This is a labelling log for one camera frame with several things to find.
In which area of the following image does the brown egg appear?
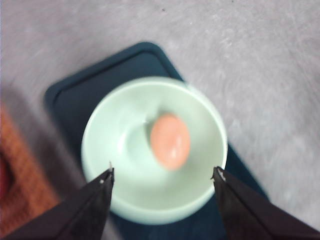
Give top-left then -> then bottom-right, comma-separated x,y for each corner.
150,114 -> 191,171

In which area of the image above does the brown wicker basket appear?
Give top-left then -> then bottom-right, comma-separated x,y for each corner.
0,103 -> 60,234

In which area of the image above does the dark blue rectangular tray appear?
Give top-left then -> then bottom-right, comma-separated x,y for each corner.
45,43 -> 268,240

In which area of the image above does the light green bowl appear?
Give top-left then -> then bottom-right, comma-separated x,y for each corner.
81,77 -> 228,224

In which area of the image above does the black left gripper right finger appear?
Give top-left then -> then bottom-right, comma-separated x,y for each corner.
211,166 -> 320,240

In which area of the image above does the red yellow apple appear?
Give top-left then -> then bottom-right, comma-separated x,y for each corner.
0,149 -> 15,202

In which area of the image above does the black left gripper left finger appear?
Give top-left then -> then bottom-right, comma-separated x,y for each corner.
0,162 -> 115,240

